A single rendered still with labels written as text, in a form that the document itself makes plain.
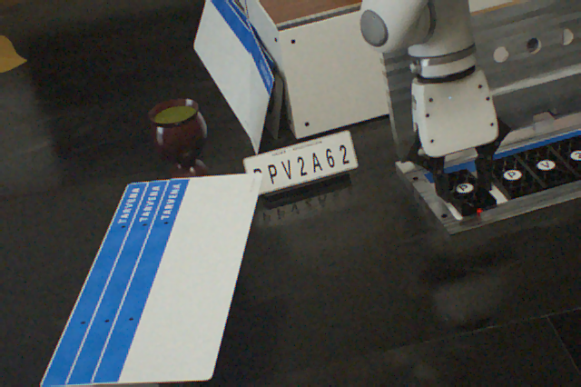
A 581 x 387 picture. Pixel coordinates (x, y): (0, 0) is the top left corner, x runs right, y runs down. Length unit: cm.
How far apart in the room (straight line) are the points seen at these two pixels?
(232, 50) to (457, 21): 61
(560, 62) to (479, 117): 23
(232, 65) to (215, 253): 62
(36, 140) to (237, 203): 59
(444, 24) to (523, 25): 24
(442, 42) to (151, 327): 50
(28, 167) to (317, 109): 48
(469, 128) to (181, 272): 42
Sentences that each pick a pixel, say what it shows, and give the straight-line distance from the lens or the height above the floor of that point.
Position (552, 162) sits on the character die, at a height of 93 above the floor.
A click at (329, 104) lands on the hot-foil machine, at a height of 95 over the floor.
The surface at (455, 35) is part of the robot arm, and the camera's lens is 142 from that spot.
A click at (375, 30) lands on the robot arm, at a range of 137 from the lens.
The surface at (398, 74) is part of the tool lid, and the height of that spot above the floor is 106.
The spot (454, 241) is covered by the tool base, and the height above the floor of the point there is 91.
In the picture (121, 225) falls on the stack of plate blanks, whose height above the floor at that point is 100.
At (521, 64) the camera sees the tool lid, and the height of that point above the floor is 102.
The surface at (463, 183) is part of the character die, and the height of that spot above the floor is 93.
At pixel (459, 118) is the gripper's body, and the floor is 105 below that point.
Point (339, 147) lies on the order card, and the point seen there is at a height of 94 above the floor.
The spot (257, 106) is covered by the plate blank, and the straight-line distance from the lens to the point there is 176.
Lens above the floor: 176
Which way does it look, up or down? 32 degrees down
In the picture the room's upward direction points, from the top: 10 degrees counter-clockwise
